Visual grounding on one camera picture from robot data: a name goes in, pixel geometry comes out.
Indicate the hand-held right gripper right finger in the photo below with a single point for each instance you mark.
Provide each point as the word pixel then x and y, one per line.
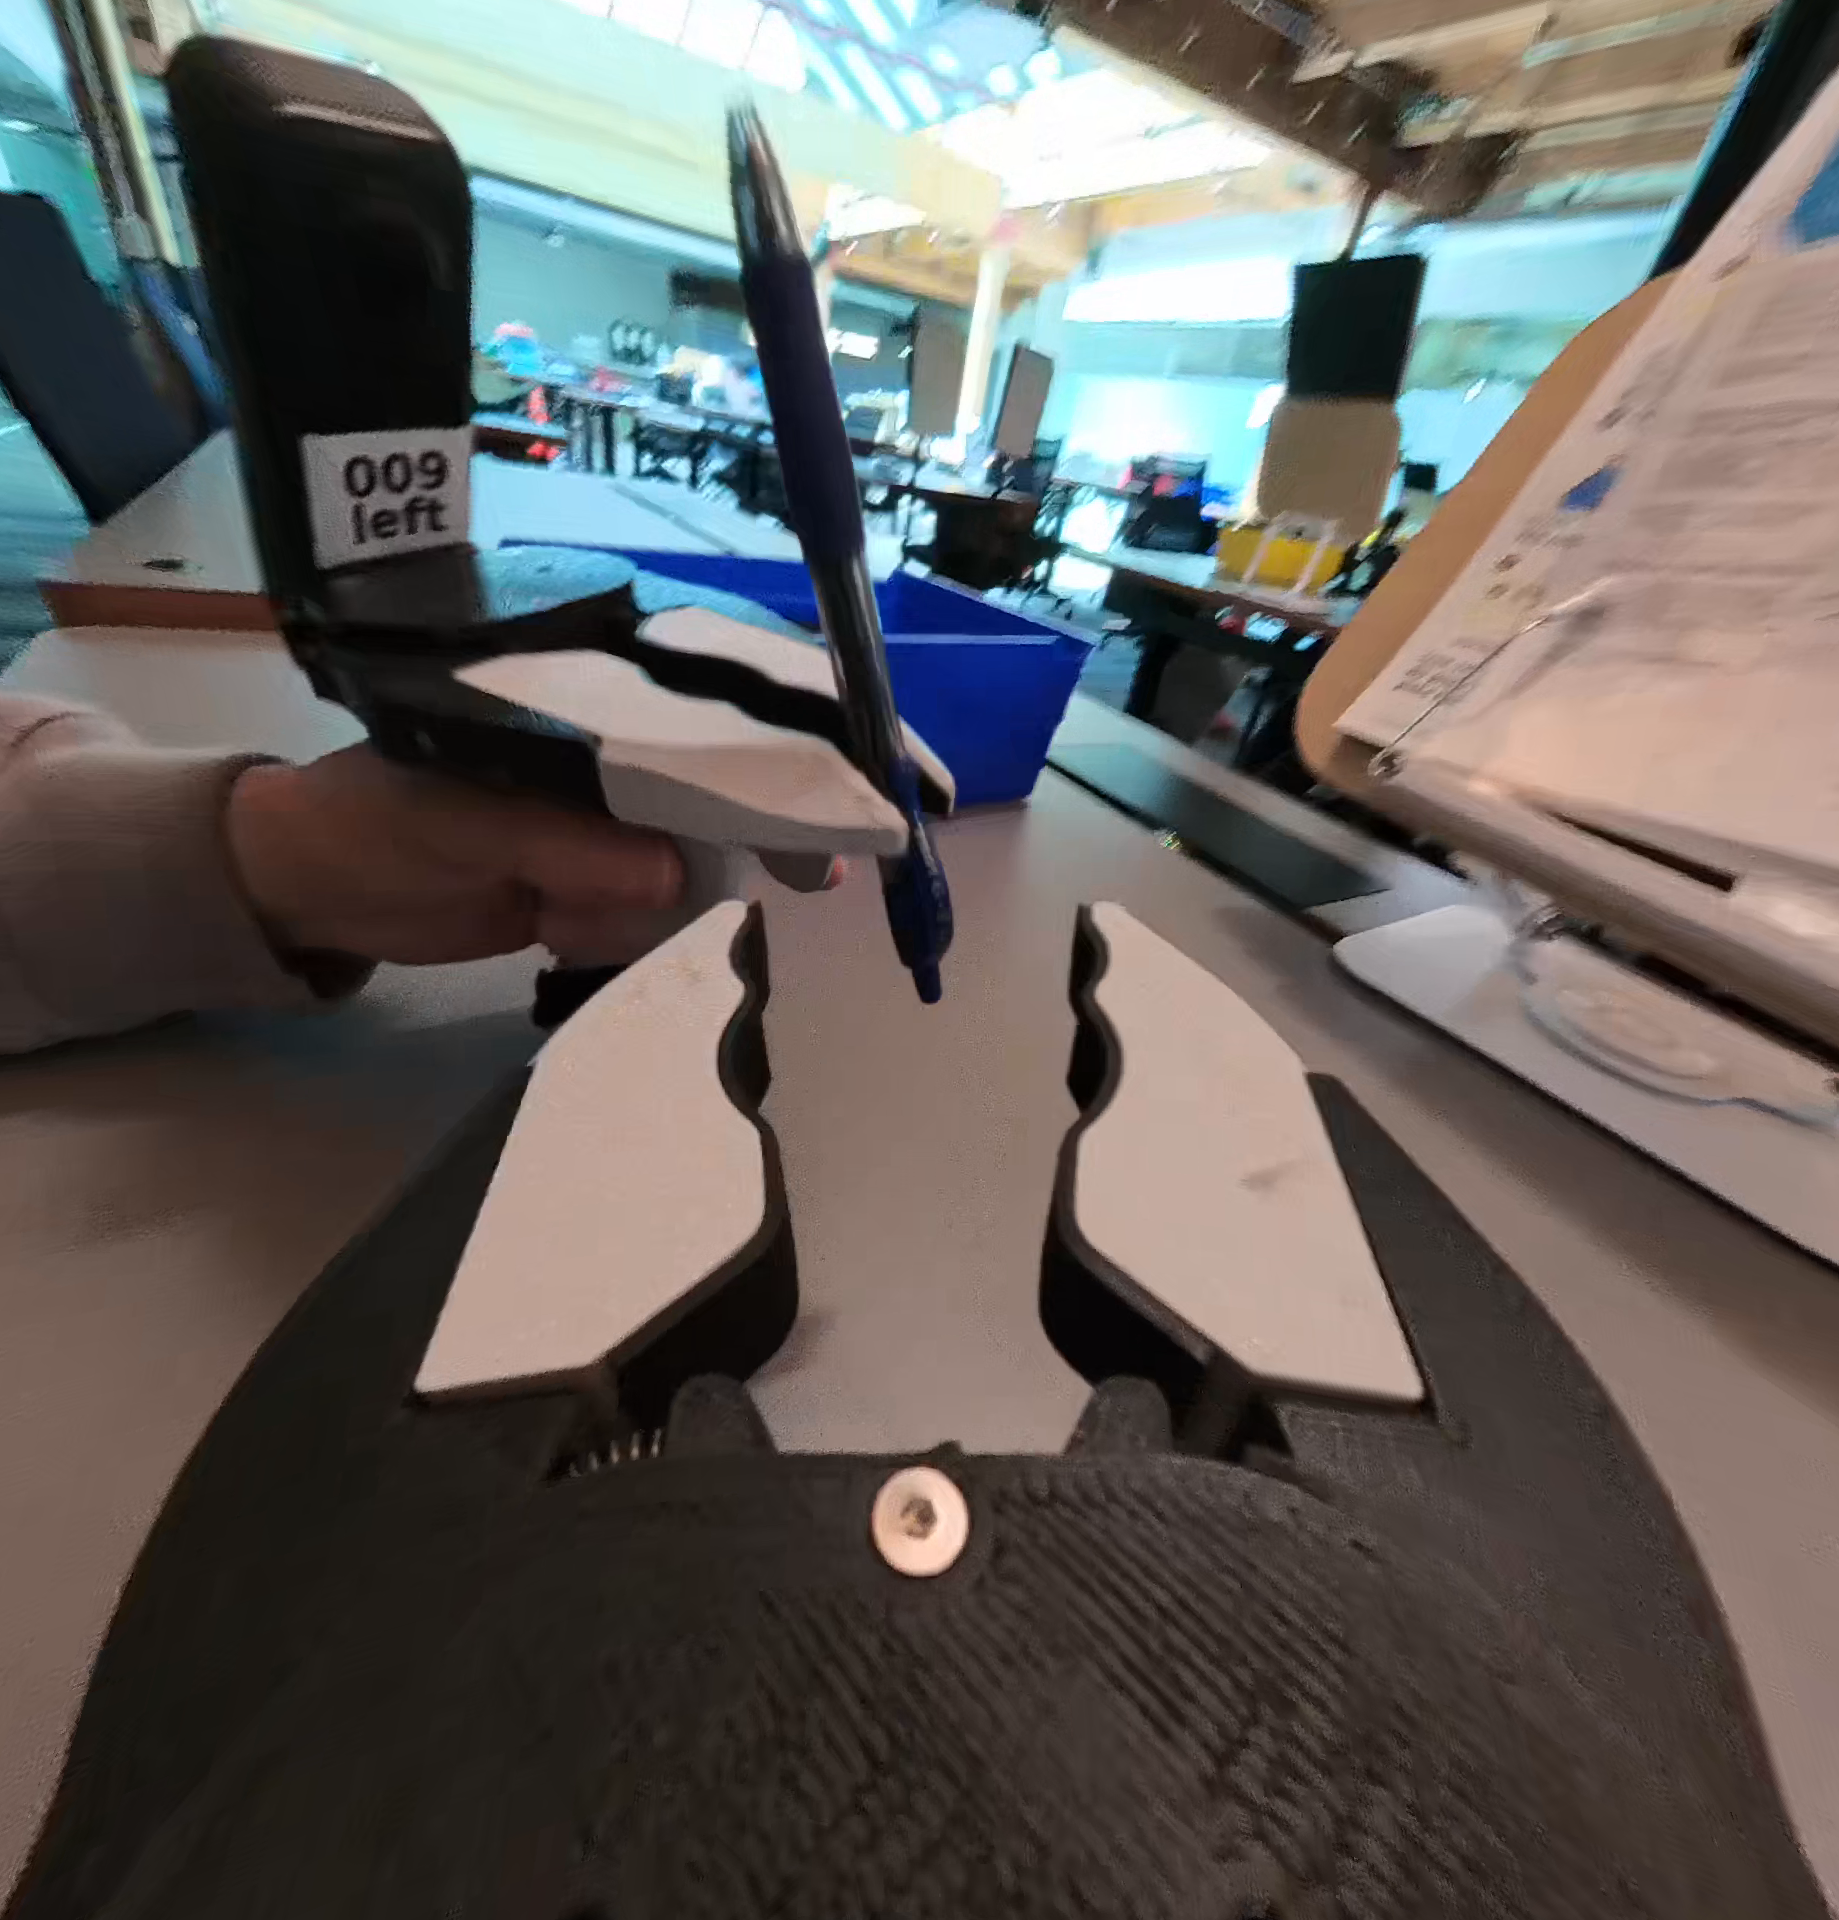
pixel 1236 1201

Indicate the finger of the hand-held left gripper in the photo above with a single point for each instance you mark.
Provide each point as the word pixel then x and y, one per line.
pixel 708 764
pixel 754 658

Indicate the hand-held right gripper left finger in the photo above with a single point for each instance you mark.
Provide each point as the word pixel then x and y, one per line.
pixel 620 1185

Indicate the blue pen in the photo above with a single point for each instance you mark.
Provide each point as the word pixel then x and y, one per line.
pixel 820 451

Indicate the blue plastic bin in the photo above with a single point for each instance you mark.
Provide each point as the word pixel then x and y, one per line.
pixel 996 690

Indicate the person's left forearm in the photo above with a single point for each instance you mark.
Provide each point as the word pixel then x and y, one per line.
pixel 93 884

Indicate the grey desk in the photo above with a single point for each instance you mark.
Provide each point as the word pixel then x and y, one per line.
pixel 918 1201

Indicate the black desk panel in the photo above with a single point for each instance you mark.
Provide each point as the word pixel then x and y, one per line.
pixel 1236 833

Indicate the person's left hand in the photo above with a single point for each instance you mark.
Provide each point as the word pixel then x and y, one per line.
pixel 438 869

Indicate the dark blue panel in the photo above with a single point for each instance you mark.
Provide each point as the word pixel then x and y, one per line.
pixel 50 360

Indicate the wooden document stand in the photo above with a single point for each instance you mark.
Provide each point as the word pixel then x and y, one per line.
pixel 1444 974

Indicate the computer monitor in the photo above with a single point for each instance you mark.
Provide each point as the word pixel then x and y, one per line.
pixel 1024 398

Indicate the yellow plastic bin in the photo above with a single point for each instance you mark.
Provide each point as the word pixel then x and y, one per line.
pixel 1280 551

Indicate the black and tan board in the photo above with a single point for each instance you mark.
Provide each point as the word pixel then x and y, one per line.
pixel 1354 346

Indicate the printed paper sheets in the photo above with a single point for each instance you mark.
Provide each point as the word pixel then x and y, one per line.
pixel 1684 600

